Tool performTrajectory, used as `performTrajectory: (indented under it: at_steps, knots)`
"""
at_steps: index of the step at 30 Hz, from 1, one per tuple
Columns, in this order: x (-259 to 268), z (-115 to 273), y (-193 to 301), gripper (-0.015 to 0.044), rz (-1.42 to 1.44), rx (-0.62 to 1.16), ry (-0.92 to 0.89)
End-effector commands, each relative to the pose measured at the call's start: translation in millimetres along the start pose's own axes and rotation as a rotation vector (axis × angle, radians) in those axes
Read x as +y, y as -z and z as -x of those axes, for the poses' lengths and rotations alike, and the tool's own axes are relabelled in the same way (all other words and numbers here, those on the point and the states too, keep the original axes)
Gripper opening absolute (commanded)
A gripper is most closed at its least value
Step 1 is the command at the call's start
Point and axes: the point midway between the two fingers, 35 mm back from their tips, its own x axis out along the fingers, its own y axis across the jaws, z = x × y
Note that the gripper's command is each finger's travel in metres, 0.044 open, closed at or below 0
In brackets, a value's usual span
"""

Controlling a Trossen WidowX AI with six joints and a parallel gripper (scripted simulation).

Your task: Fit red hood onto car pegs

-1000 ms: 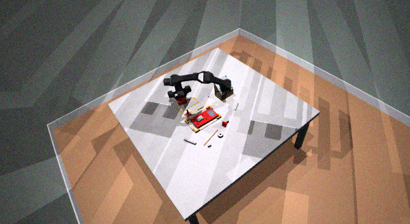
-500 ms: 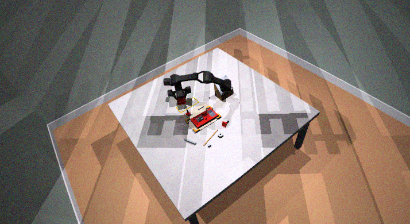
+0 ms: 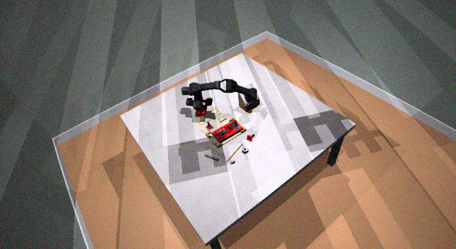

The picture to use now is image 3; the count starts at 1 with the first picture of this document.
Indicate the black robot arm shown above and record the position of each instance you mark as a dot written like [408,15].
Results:
[231,86]

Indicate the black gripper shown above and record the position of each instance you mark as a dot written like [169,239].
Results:
[207,101]

